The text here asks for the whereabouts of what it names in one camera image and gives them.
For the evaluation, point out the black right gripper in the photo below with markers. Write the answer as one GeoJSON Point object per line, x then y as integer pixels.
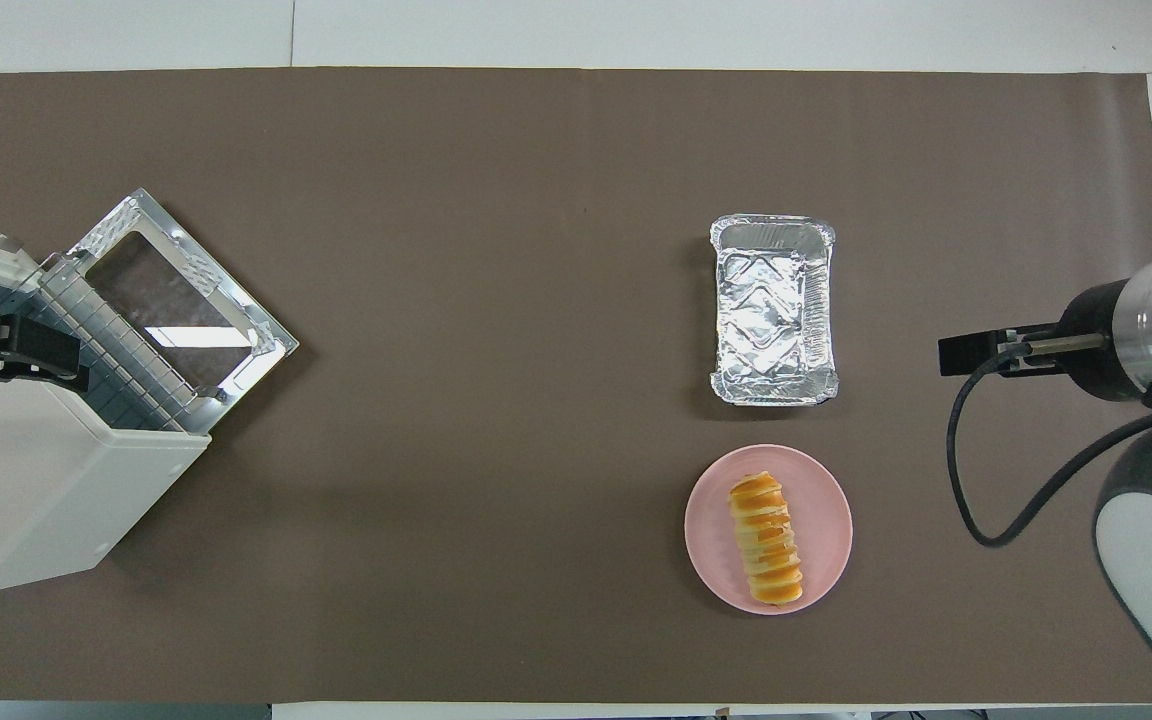
{"type": "Point", "coordinates": [1096, 375]}

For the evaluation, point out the aluminium foil tray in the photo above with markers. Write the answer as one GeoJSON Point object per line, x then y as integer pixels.
{"type": "Point", "coordinates": [774, 310]}

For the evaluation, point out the golden bread loaf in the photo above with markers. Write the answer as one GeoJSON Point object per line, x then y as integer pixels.
{"type": "Point", "coordinates": [766, 540]}

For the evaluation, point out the white toaster oven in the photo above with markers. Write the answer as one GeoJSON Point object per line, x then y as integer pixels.
{"type": "Point", "coordinates": [36, 480]}

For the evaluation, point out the glass oven door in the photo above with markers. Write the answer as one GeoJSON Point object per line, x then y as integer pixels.
{"type": "Point", "coordinates": [176, 290]}

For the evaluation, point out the pink round plate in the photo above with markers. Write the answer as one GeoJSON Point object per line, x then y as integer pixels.
{"type": "Point", "coordinates": [821, 520]}

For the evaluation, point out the brown table mat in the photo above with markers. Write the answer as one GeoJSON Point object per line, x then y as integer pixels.
{"type": "Point", "coordinates": [436, 400]}

